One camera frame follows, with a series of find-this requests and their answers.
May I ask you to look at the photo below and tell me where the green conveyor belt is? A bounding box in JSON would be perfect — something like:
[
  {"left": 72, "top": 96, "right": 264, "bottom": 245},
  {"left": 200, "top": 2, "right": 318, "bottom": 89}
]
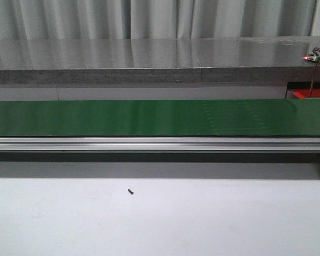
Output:
[{"left": 0, "top": 99, "right": 320, "bottom": 137}]

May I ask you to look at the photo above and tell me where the red plastic tray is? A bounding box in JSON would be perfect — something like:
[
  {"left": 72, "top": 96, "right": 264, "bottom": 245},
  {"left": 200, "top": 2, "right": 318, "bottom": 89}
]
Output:
[{"left": 293, "top": 89, "right": 320, "bottom": 99}]

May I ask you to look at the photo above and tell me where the grey stone counter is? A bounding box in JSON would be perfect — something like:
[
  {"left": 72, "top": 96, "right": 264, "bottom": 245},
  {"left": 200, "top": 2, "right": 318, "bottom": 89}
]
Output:
[{"left": 0, "top": 36, "right": 320, "bottom": 85}]

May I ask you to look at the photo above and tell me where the small circuit board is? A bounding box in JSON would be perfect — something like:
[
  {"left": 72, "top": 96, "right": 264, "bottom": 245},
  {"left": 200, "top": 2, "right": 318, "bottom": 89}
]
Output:
[{"left": 302, "top": 53, "right": 320, "bottom": 62}]

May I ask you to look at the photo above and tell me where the grey curtain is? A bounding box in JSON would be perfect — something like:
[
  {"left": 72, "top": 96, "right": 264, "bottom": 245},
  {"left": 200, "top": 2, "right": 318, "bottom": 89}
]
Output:
[{"left": 0, "top": 1, "right": 316, "bottom": 40}]

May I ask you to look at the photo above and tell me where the aluminium conveyor frame rail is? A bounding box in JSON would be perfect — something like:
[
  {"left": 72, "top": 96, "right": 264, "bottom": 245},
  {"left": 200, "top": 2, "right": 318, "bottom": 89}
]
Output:
[{"left": 0, "top": 137, "right": 320, "bottom": 152}]

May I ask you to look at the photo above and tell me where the red black wire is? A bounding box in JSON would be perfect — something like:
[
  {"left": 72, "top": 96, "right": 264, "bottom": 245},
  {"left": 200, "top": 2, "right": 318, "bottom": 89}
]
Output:
[{"left": 308, "top": 47, "right": 320, "bottom": 99}]

